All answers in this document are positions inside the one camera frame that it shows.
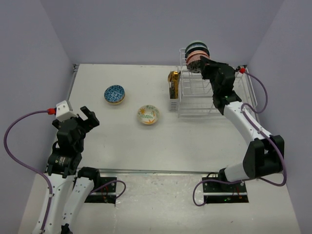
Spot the dark rim bowl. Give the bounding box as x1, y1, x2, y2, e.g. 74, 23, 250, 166
187, 59, 201, 74

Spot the blue triangle pattern bowl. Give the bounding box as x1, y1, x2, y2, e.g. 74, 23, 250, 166
104, 85, 125, 102

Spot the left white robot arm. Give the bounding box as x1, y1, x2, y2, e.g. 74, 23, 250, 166
33, 103, 101, 234

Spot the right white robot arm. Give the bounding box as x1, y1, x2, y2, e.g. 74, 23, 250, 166
199, 56, 287, 192

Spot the pink rim bowl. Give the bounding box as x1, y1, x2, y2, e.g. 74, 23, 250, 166
186, 50, 210, 62

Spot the teal rim back bowl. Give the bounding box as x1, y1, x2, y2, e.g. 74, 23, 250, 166
185, 40, 209, 53

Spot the gold utensil in holder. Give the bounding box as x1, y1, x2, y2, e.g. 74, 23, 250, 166
168, 71, 180, 99

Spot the white perforated cutlery holder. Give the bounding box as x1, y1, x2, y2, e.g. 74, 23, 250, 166
169, 98, 178, 111

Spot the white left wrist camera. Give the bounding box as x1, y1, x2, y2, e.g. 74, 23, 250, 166
56, 100, 77, 122

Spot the white wire dish rack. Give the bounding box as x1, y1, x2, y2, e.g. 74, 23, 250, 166
177, 48, 257, 118

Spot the aluminium table edge rail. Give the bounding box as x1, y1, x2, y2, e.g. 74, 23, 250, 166
65, 64, 79, 100

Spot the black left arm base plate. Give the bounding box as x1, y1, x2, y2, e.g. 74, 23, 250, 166
85, 182, 117, 204

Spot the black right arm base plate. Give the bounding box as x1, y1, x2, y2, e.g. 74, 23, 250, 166
202, 181, 249, 204

